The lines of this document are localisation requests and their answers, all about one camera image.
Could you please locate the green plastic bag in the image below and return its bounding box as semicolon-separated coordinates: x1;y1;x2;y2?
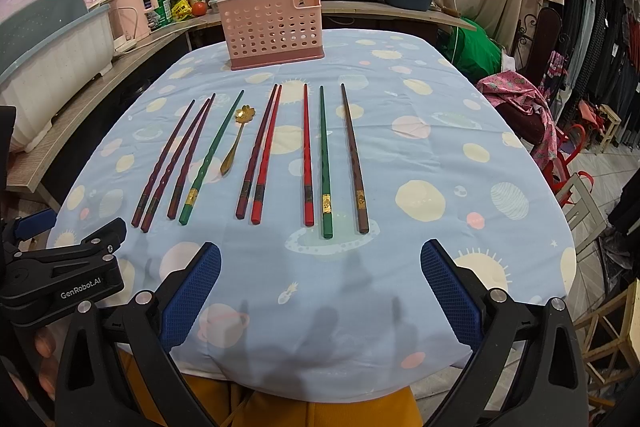
440;17;502;84

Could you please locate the brown chopstick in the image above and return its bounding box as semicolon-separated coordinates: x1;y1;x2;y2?
341;83;369;234

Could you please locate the person's left hand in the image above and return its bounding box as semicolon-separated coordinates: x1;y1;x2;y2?
18;327;58;400

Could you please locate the white dish rack bin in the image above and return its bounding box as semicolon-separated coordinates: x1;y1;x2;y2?
1;0;114;153

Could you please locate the yellow snack packet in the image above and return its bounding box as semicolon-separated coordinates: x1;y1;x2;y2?
171;0;192;22

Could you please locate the pink electric kettle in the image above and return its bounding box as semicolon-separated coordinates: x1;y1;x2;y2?
107;0;158;40

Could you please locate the pink floral cloth bag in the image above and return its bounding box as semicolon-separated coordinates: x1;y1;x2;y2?
476;70;558;170

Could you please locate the pink perforated utensil holder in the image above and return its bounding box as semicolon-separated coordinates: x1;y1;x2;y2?
218;0;324;70

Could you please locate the red chopstick single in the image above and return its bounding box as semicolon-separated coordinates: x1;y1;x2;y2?
303;84;314;228

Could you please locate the dark maroon chopstick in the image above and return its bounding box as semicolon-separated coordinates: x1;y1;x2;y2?
167;95;215;220
140;98;210;233
131;100;195;228

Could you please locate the green chopstick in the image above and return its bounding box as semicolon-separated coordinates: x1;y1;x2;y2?
178;89;245;225
319;87;333;239

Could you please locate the bright red chopstick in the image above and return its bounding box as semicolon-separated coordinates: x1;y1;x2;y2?
250;86;282;225

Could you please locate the gold flower spoon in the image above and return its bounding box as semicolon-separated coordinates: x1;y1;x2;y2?
220;105;256;176

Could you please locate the dark red chopstick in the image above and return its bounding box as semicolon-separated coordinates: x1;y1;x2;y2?
235;84;278;220

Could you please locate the red tomato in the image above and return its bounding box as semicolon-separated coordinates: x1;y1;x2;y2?
191;1;207;17

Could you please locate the green tin can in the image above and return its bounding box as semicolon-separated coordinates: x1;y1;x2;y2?
155;0;172;26

